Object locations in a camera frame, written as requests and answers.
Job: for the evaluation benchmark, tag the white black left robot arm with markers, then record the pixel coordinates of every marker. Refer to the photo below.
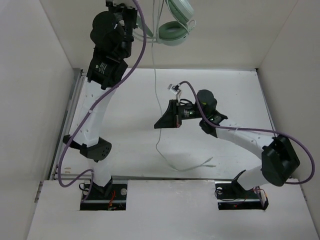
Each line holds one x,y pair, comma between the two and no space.
112,35

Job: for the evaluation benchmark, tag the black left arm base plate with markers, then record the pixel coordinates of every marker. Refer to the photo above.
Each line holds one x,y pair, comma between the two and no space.
115,200

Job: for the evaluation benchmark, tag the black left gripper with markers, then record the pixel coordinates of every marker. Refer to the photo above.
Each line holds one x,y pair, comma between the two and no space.
133,12

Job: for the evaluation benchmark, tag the aluminium table edge rail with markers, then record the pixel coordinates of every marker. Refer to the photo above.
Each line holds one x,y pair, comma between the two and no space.
67,120

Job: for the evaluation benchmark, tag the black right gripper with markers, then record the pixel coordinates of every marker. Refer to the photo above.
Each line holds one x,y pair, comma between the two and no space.
173,116

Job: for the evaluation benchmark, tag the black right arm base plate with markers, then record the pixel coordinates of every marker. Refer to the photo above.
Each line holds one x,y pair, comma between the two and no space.
227,199

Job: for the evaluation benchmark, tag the light green headphones with cable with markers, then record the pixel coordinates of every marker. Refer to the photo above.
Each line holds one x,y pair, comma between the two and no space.
171,33

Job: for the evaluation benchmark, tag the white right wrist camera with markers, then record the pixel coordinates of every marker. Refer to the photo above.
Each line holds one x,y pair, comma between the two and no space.
175,89

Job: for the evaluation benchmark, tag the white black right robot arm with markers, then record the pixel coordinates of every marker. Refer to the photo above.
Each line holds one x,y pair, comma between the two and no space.
278,157

